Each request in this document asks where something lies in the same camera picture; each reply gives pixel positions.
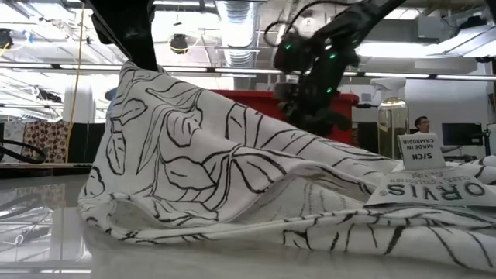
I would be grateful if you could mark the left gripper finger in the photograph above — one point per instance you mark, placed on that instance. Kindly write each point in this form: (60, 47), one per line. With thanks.
(143, 42)

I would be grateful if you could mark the white leaf-print cloth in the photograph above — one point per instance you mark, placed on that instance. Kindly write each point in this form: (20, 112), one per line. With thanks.
(193, 155)

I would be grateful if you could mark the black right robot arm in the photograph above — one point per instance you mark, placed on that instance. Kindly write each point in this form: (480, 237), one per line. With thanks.
(348, 23)

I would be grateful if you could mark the red plastic laundry basket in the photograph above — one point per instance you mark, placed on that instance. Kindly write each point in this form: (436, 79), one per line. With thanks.
(263, 101)

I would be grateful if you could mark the long ceiling light bar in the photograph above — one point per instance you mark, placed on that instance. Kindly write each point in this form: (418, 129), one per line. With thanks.
(248, 71)

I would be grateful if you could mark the clear spray bottle white trigger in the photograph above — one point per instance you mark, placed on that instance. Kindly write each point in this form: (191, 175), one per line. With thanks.
(392, 128)

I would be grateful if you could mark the person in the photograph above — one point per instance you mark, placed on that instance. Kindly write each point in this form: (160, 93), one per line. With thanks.
(422, 125)

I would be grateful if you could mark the black partition panel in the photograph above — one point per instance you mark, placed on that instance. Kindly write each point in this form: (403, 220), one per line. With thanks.
(83, 143)

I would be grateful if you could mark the brown floral fabric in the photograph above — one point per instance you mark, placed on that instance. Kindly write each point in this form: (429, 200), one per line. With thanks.
(46, 141)

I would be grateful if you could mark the white patterned fabric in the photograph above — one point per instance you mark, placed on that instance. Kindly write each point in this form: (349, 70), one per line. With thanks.
(14, 133)

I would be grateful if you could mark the black monitor stand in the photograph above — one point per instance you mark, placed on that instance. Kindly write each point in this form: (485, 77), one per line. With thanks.
(486, 151)

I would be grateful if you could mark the black ceiling dome camera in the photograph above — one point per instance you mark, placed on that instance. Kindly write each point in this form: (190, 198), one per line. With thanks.
(179, 43)

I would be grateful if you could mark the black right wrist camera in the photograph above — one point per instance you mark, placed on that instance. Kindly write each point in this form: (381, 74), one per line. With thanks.
(290, 54)

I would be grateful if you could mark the ribbed silver ventilation duct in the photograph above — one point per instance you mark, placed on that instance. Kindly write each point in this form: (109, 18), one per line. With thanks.
(237, 31)

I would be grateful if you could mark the black wall monitor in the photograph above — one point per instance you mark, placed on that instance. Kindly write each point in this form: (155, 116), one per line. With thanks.
(462, 134)

